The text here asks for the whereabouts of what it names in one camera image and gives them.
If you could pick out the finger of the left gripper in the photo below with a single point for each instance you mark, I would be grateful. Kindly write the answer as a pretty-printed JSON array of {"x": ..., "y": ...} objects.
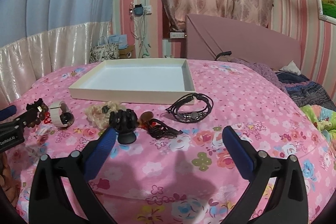
[
  {"x": 8, "y": 112},
  {"x": 26, "y": 118}
]

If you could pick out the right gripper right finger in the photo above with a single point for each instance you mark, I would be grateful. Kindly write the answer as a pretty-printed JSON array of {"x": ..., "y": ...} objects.
[{"x": 288, "y": 199}]

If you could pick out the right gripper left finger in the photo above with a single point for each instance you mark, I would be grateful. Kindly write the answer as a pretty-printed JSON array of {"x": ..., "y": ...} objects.
[{"x": 49, "y": 202}]

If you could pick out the white strap smartwatch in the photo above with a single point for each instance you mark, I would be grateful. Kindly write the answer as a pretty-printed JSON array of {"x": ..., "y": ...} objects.
[{"x": 60, "y": 115}]

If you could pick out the cream fluffy scrunchie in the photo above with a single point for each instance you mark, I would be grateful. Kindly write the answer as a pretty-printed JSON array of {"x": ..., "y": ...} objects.
[{"x": 98, "y": 115}]

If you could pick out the black hair claw clip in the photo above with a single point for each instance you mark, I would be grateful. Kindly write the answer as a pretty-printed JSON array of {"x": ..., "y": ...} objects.
[{"x": 125, "y": 123}]

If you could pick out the person's left hand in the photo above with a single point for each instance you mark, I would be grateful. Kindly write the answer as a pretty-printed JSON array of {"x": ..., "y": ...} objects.
[{"x": 8, "y": 184}]

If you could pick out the white satin curtain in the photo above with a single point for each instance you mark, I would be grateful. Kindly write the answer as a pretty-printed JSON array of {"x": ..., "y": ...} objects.
[{"x": 26, "y": 60}]

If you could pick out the green cartoon blanket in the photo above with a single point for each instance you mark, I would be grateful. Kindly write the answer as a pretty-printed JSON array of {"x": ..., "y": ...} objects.
[{"x": 323, "y": 119}]

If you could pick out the patterned tote bag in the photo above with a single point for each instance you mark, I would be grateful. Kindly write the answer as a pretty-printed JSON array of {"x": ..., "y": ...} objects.
[{"x": 104, "y": 51}]

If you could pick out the cardboard box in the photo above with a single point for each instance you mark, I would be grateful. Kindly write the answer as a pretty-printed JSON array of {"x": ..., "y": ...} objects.
[{"x": 127, "y": 53}]

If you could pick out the dark knitted blanket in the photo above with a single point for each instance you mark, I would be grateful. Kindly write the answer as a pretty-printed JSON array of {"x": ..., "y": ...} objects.
[{"x": 304, "y": 92}]

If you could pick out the light blue gift bag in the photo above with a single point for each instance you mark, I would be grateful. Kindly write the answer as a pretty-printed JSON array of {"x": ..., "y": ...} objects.
[{"x": 120, "y": 40}]

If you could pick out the pink floral bedsheet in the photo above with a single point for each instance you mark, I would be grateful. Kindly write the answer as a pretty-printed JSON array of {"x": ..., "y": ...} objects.
[{"x": 192, "y": 178}]

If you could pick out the white shallow tray box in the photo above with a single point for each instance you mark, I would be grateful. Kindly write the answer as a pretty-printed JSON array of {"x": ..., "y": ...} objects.
[{"x": 148, "y": 81}]

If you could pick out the purple blanket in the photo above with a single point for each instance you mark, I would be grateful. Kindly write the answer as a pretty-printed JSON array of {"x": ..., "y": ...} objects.
[{"x": 265, "y": 71}]

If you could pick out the white pillow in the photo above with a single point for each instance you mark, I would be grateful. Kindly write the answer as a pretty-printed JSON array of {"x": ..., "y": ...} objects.
[{"x": 291, "y": 68}]

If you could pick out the white power strip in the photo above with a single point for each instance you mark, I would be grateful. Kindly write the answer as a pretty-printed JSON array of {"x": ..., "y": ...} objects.
[{"x": 177, "y": 35}]

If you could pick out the pink headboard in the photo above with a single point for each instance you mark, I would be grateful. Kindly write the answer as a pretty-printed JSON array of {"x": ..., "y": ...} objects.
[{"x": 207, "y": 36}]

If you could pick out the wall socket with blue charger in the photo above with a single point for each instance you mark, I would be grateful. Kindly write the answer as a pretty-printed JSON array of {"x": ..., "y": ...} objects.
[{"x": 138, "y": 10}]

